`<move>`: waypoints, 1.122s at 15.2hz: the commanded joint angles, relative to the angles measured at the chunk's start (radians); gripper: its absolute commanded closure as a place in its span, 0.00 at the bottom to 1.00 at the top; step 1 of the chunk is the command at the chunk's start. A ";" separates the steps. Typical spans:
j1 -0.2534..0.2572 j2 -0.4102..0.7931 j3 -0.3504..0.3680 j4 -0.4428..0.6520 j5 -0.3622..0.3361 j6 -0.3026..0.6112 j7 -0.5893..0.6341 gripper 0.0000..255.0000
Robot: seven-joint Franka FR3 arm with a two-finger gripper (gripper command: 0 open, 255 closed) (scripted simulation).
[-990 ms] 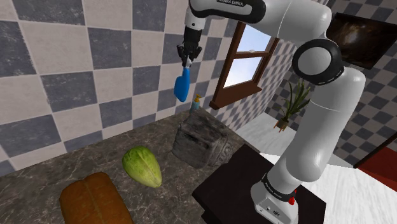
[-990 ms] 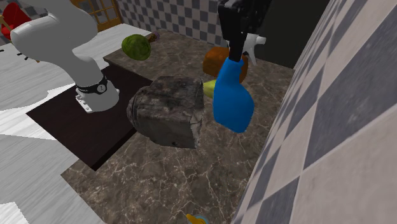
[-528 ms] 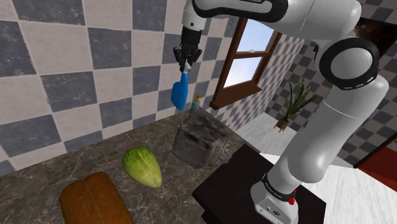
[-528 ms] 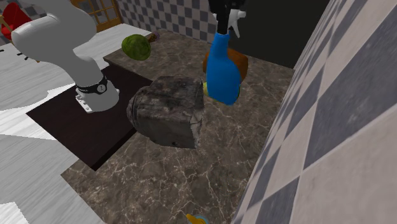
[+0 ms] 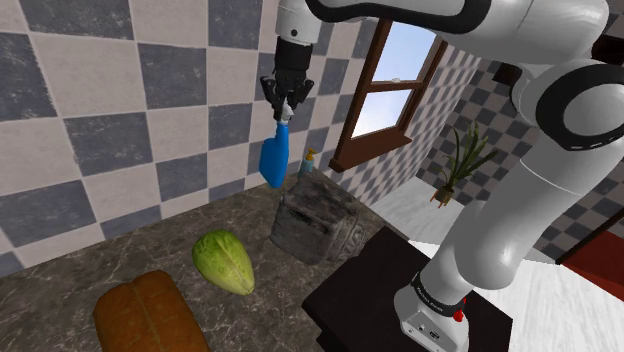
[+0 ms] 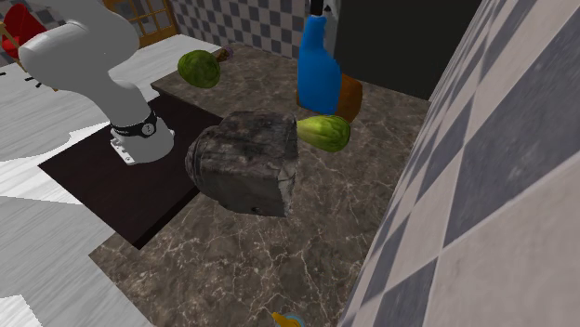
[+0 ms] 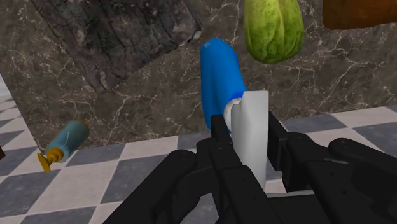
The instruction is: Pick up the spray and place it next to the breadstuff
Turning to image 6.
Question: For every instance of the long green lettuce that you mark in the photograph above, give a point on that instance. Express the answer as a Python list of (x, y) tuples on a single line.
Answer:
[(324, 132)]

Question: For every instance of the small brown and purple item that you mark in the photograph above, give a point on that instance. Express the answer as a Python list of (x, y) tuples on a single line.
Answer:
[(224, 54)]

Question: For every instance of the wooden glass door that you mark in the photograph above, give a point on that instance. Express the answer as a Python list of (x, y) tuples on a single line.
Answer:
[(147, 18)]

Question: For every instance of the round green lettuce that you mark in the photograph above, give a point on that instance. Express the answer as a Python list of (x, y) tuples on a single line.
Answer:
[(198, 69)]

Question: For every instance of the yellow and blue item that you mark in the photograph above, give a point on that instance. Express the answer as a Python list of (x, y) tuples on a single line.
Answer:
[(286, 320)]

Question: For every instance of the dark robot stand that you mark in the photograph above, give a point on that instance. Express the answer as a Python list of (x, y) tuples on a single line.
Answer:
[(136, 190)]

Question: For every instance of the brown round pot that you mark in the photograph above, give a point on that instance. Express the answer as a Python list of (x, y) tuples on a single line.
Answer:
[(351, 99)]

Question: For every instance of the red chair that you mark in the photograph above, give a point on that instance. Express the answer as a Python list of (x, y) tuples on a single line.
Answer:
[(18, 27)]

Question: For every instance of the blue spray bottle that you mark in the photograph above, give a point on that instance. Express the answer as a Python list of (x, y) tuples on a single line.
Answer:
[(318, 72)]

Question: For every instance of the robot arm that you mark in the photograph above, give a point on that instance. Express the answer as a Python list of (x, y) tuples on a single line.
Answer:
[(81, 54)]

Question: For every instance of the grey toaster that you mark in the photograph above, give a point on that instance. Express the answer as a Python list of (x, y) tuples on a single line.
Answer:
[(247, 163)]

